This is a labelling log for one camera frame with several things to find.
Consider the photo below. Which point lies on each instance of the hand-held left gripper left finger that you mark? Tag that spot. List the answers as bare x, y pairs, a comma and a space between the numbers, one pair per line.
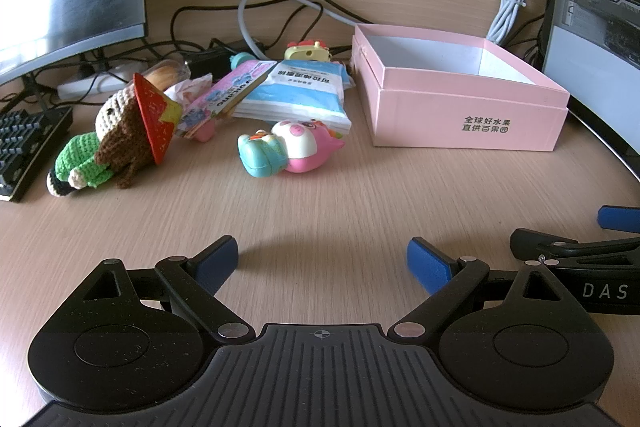
220, 259

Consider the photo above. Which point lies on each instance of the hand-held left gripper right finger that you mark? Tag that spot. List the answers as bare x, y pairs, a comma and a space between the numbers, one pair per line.
427, 264

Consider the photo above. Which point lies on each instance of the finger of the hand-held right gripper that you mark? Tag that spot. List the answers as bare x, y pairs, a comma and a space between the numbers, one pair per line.
575, 249
620, 217

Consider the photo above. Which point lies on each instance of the pink pig toy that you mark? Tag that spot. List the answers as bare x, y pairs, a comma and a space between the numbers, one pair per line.
300, 147

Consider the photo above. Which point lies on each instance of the pink cardboard box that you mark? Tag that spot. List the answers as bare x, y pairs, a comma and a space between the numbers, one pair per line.
450, 122

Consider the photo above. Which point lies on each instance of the blue white wipes packet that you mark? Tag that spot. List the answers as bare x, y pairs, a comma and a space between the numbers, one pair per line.
300, 123
295, 89

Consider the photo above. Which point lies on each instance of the crochet doll with red hat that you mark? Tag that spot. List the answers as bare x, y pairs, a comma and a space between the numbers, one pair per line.
125, 132

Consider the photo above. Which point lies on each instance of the pink lace item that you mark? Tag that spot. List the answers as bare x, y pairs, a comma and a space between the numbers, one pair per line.
192, 89

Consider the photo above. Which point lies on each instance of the bread bun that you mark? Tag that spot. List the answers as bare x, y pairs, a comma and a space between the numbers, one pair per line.
165, 74

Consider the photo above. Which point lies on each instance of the teal plastic toy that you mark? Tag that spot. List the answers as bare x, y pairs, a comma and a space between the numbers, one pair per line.
239, 59

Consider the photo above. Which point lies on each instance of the yellow toy camera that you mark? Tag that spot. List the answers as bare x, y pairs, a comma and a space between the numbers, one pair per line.
305, 53

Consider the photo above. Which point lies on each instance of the black power adapter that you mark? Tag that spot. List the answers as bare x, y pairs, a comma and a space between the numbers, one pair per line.
210, 57

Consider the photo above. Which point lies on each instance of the white power strip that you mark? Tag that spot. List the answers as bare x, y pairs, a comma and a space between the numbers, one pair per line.
90, 84

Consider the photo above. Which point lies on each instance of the black keyboard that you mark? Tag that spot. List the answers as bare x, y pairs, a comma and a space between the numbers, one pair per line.
25, 147

